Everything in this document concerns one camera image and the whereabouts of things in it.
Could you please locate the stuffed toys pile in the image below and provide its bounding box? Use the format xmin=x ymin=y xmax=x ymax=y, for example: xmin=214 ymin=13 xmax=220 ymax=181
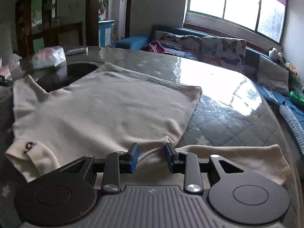
xmin=284 ymin=62 xmax=298 ymax=76

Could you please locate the pink tissue pack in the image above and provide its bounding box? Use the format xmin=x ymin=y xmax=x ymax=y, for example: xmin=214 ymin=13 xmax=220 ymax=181
xmin=31 ymin=46 xmax=66 ymax=69

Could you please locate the window with green frame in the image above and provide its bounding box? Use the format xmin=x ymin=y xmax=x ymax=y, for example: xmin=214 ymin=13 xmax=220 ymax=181
xmin=187 ymin=0 xmax=287 ymax=44

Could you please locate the butterfly pillow right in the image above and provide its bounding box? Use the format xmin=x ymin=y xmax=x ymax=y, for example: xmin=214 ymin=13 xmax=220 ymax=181
xmin=200 ymin=36 xmax=247 ymax=74

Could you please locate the blue white small cabinet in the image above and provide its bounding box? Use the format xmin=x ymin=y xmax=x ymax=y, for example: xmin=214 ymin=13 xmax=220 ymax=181
xmin=98 ymin=20 xmax=115 ymax=47

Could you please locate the panda plush toy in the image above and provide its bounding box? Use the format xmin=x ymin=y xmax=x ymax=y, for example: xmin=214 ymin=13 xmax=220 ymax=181
xmin=268 ymin=47 xmax=285 ymax=64

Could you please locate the white remote control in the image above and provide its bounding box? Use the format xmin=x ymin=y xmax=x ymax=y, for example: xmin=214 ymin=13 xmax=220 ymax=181
xmin=65 ymin=47 xmax=88 ymax=56

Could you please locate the blue corner sofa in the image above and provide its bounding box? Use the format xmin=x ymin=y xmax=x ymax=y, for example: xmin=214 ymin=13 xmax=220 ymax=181
xmin=113 ymin=25 xmax=303 ymax=150

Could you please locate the cream white garment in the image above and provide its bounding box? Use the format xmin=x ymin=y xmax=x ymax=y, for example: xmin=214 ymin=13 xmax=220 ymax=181
xmin=5 ymin=62 xmax=293 ymax=188

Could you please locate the green plastic basin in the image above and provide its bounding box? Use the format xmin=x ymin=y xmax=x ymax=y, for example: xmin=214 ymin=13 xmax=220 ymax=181
xmin=290 ymin=91 xmax=304 ymax=108

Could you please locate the dark wooden cabinet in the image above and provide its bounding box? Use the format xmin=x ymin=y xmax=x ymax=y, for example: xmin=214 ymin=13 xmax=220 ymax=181
xmin=15 ymin=0 xmax=85 ymax=57

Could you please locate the butterfly pillow left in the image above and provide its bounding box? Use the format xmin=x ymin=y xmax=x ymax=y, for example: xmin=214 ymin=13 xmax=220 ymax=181
xmin=153 ymin=30 xmax=201 ymax=55

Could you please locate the butterfly pillow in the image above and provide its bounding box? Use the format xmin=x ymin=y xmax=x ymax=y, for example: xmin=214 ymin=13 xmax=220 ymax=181
xmin=153 ymin=30 xmax=201 ymax=55
xmin=200 ymin=36 xmax=247 ymax=74

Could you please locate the magenta garment on sofa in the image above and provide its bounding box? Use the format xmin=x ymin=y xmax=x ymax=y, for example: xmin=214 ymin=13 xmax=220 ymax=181
xmin=141 ymin=40 xmax=175 ymax=56

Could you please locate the round black induction cooktop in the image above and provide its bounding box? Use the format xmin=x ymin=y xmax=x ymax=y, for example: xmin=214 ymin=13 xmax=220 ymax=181
xmin=32 ymin=63 xmax=97 ymax=93

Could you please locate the grey cushion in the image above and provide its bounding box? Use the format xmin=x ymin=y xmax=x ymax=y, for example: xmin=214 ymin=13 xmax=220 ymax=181
xmin=257 ymin=56 xmax=289 ymax=96

